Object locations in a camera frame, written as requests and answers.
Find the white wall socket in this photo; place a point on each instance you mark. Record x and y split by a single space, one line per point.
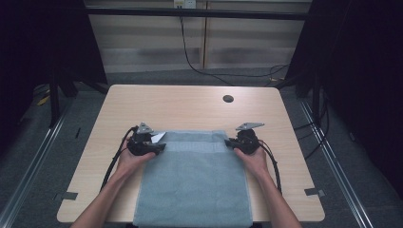
185 3

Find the blue-grey towel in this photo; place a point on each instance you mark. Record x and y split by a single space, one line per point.
193 183

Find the dark round table grommet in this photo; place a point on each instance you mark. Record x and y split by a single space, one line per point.
228 98

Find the person's right hand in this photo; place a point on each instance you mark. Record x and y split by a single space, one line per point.
256 163

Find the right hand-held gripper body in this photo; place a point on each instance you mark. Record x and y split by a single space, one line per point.
247 142

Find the black horizontal bar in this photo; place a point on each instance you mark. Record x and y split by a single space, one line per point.
196 13

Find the grey tape strip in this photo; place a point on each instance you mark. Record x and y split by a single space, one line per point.
69 195
316 192

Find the yellow object on floor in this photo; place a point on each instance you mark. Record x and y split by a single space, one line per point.
43 100

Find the black metal stand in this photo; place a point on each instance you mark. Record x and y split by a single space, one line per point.
54 101

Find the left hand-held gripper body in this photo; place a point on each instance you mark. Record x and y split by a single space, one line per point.
139 144

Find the aluminium floor rail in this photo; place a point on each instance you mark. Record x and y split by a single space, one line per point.
31 167
335 171

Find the person's left hand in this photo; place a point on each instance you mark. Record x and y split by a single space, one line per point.
131 163

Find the dark curtain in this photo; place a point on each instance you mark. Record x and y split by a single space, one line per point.
38 41
364 79

